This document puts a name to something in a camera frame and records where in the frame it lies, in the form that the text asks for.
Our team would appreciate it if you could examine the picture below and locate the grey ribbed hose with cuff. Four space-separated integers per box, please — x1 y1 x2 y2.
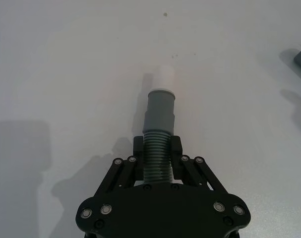
141 90 177 185

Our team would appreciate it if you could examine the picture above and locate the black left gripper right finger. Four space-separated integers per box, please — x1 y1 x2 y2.
171 135 230 194

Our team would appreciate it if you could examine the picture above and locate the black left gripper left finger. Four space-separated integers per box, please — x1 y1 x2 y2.
96 135 145 197

